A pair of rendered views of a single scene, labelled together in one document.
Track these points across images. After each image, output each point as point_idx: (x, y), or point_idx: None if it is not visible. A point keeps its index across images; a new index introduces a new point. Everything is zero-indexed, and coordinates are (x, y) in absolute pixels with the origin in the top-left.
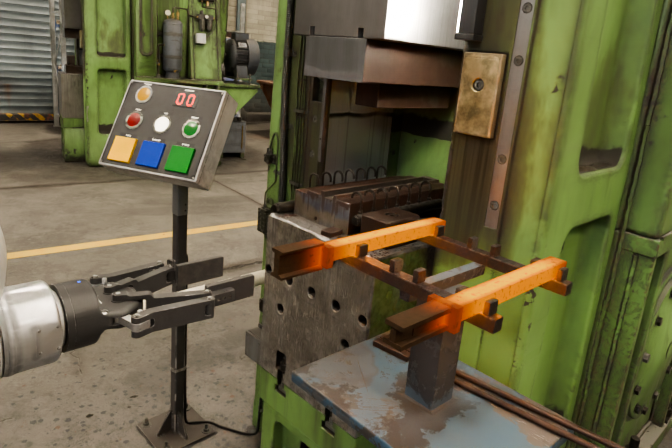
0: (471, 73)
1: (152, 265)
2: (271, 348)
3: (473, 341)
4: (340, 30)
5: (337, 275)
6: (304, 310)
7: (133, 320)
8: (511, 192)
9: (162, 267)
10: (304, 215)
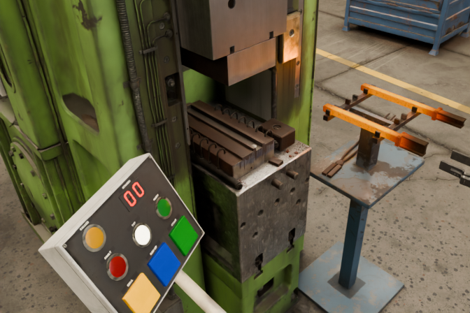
0: (288, 28)
1: (468, 177)
2: (250, 263)
3: None
4: (257, 39)
5: None
6: (273, 215)
7: None
8: (301, 75)
9: (468, 175)
10: (242, 174)
